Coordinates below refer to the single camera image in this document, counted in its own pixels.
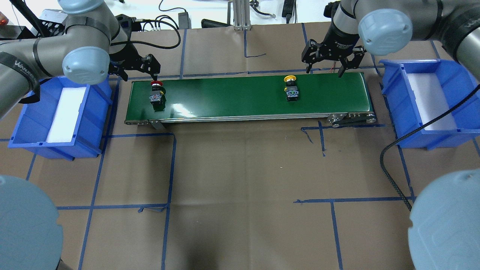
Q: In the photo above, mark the blue source bin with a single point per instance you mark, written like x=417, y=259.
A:
x=35, y=120

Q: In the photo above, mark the white foam pad source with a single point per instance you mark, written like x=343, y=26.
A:
x=66, y=115

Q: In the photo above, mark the red push button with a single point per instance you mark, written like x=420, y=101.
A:
x=157, y=97

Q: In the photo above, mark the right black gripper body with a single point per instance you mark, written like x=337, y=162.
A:
x=338, y=39

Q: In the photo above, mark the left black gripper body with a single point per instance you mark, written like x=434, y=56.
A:
x=126, y=61

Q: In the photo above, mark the black power adapter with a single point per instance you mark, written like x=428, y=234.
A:
x=184, y=21

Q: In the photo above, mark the yellow push button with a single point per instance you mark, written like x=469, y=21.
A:
x=291, y=89

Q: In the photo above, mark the white foam pad destination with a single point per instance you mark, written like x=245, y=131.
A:
x=429, y=96

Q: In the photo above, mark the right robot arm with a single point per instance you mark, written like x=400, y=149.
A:
x=444, y=234

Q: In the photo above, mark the aluminium frame post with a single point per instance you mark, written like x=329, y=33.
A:
x=241, y=14

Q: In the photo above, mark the blue destination bin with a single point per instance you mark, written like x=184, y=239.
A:
x=460, y=126

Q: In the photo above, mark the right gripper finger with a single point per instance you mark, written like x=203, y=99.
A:
x=346, y=64
x=314, y=52

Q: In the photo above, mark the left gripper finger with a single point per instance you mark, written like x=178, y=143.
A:
x=147, y=65
x=119, y=72

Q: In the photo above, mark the green conveyor belt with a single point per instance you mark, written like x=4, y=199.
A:
x=342, y=100

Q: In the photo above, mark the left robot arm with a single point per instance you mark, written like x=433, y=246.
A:
x=92, y=46

